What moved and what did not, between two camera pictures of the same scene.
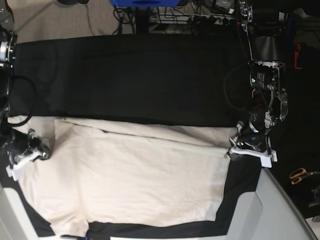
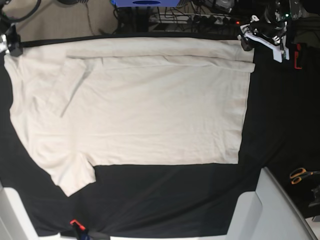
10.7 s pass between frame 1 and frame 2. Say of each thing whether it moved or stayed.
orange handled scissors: stayed
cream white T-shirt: moved
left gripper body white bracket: moved
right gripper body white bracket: moved
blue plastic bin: stayed
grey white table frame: stayed
